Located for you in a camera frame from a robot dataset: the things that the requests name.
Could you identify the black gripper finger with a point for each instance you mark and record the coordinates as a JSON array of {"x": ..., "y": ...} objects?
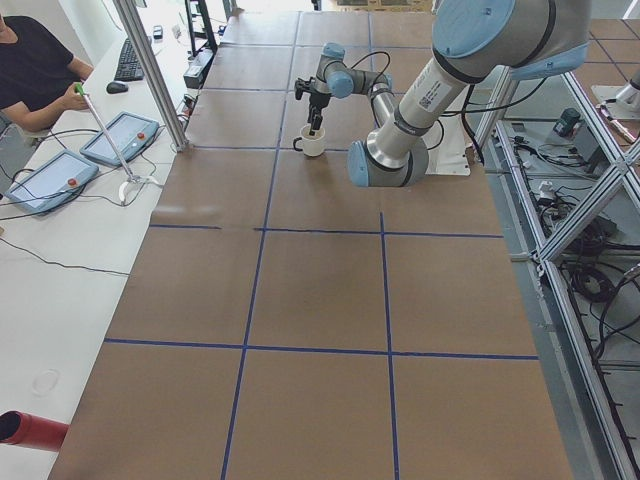
[{"x": 315, "y": 125}]

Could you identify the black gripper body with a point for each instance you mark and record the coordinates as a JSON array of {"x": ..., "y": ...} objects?
[{"x": 317, "y": 101}]

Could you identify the white mug with black handle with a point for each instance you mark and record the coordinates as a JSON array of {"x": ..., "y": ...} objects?
[{"x": 311, "y": 143}]

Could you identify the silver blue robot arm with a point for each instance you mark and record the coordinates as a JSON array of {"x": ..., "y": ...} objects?
[
  {"x": 536, "y": 39},
  {"x": 628, "y": 96}
]

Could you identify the teach pendant with red button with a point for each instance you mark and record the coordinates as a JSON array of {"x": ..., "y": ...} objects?
[{"x": 131, "y": 134}]

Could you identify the black keyboard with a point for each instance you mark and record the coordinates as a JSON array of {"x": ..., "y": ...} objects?
[{"x": 128, "y": 68}]

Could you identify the metal stick with green tip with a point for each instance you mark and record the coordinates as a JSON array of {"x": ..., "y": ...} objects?
[{"x": 132, "y": 179}]

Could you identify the black computer mouse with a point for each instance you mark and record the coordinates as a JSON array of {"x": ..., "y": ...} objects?
[{"x": 116, "y": 87}]

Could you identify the brown paper table cover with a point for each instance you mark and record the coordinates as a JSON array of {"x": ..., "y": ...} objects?
[{"x": 281, "y": 323}]

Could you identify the person in black shirt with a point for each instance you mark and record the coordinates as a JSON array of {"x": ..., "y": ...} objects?
[{"x": 38, "y": 75}]

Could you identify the red cylinder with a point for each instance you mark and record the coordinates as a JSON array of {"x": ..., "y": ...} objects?
[{"x": 31, "y": 431}]

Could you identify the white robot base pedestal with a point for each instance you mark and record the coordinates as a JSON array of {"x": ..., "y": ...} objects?
[{"x": 445, "y": 161}]

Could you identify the aluminium frame post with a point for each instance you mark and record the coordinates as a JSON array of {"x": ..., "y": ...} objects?
[{"x": 135, "y": 31}]

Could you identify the aluminium frame rail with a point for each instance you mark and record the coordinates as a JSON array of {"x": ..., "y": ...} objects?
[{"x": 568, "y": 152}]

